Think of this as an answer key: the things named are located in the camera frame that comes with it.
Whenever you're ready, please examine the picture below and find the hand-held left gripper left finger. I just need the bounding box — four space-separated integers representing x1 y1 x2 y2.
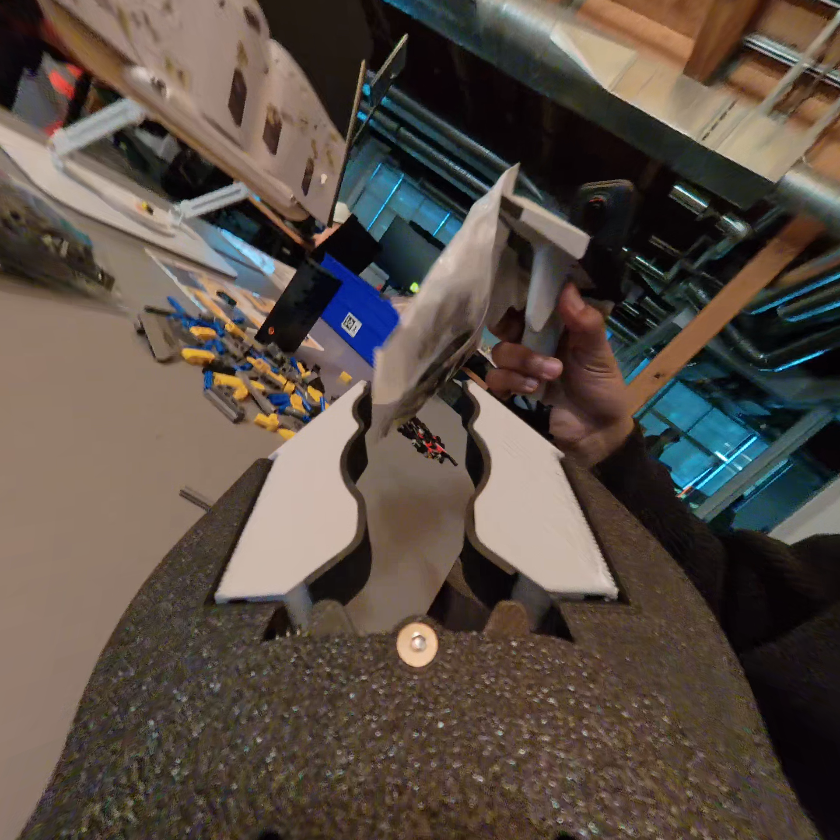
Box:
213 381 374 632

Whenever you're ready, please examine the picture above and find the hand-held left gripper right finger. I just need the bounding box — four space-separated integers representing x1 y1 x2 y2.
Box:
463 382 620 627

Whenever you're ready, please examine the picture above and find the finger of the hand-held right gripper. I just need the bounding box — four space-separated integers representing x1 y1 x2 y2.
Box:
497 196 592 261

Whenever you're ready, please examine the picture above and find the clear bag of small pieces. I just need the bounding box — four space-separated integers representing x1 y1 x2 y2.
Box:
371 164 521 442

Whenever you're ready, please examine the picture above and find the blue plastic bin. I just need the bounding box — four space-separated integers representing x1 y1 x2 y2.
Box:
315 252 401 352

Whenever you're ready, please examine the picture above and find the person's right hand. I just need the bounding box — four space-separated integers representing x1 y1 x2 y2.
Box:
486 283 639 468

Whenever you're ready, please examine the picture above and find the pile of black pins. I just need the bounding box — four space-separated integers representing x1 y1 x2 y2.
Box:
395 415 458 468

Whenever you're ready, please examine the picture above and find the large dark monitor screen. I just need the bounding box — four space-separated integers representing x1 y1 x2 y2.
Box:
377 217 473 293

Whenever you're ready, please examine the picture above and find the pile of yellow blue pieces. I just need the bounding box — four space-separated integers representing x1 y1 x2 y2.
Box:
136 295 329 442

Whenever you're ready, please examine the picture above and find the black perforated block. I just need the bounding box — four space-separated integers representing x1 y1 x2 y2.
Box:
254 262 343 353

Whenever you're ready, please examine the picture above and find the white instruction booklet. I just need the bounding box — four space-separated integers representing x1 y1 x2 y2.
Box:
36 0 409 227

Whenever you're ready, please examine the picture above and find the white booklet stand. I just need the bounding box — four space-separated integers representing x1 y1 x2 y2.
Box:
0 98 253 280

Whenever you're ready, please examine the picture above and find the wooden post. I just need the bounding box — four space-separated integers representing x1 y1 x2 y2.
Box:
623 217 829 416

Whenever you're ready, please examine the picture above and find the rectangular metal duct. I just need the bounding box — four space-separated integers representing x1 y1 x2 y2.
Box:
387 0 840 237

